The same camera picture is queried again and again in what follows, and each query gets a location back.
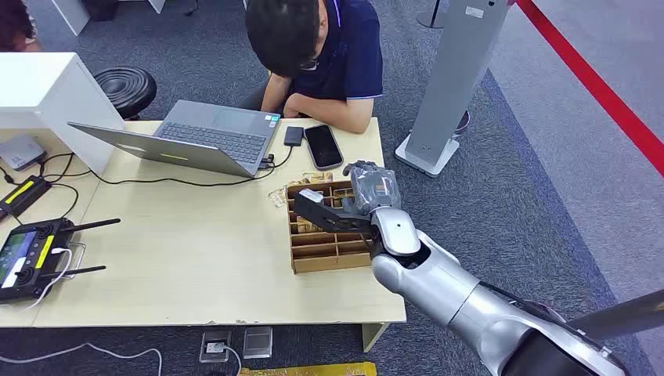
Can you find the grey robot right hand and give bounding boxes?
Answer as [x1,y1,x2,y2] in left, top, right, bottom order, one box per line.
[341,160,403,216]

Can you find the gold cards in box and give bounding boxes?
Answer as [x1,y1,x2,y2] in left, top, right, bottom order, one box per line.
[294,215,325,234]

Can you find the red barrier belt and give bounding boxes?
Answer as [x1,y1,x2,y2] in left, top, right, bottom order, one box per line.
[516,0,664,178]

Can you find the grey kiosk stand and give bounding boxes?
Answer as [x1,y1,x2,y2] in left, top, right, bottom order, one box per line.
[395,0,514,179]

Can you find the black remote controller with antennas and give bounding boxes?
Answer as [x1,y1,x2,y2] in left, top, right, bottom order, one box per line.
[0,217,122,306]

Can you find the black laptop cable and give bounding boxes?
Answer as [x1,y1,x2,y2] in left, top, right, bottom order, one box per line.
[88,146,294,188]

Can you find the small grey box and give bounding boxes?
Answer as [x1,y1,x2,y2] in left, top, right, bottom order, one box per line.
[0,135,47,172]

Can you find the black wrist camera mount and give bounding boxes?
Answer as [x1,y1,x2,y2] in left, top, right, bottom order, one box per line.
[293,188,373,234]

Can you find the wrapped gold cards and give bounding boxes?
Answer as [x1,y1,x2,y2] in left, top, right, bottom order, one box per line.
[267,172,334,210]

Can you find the white table frame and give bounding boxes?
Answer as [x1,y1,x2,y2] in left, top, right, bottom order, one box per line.
[50,0,167,37]

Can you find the white controller cable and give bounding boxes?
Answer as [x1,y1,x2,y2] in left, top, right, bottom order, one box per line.
[0,247,74,314]

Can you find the dark grey pole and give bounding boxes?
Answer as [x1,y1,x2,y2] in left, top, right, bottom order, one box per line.
[566,289,664,341]

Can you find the yellow flat strip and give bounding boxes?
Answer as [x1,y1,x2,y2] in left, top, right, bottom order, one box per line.
[239,361,378,376]

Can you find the person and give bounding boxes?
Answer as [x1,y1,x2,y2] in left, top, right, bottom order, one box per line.
[0,0,42,53]
[239,0,384,136]

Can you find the floor power socket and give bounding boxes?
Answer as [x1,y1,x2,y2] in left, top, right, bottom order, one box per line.
[199,331,233,363]

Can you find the white floor cable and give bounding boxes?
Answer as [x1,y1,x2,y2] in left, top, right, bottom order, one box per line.
[0,342,164,376]

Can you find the grey laptop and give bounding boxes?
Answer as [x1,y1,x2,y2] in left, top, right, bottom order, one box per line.
[67,99,282,179]

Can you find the black smartphone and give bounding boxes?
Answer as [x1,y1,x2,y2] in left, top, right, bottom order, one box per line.
[304,124,345,172]

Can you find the black tangled cable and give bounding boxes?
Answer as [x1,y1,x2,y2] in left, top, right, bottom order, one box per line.
[0,152,92,224]

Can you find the grey floor socket cover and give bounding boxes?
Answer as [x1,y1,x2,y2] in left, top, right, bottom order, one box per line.
[242,326,274,360]

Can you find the white cabinet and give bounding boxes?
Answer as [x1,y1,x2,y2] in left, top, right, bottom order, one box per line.
[0,52,126,176]

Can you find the black round stool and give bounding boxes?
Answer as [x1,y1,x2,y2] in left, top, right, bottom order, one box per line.
[92,66,157,121]

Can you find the brown cardboard compartment box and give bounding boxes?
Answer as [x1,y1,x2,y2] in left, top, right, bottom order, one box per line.
[285,179,374,275]

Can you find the black stanchion base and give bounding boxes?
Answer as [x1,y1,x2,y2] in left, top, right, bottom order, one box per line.
[416,0,448,30]

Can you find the black device with yellow stripe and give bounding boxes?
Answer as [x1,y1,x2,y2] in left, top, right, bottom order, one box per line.
[0,175,52,221]

